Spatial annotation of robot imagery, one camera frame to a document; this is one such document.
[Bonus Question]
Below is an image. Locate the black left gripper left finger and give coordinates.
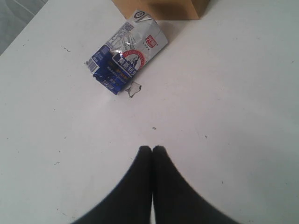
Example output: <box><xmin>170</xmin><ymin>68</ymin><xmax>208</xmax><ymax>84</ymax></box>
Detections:
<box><xmin>74</xmin><ymin>146</ymin><xmax>152</xmax><ymax>224</ymax></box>

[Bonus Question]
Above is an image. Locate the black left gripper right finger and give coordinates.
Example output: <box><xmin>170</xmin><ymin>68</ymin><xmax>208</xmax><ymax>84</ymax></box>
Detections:
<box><xmin>152</xmin><ymin>146</ymin><xmax>236</xmax><ymax>224</ymax></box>

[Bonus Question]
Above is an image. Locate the brown paper bag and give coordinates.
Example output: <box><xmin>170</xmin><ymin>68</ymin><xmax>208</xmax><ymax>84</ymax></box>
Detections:
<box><xmin>113</xmin><ymin>0</ymin><xmax>210</xmax><ymax>21</ymax></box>

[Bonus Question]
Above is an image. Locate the blue white milk carton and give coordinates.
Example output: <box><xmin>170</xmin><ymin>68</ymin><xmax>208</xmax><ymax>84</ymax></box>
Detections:
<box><xmin>86</xmin><ymin>10</ymin><xmax>168</xmax><ymax>95</ymax></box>

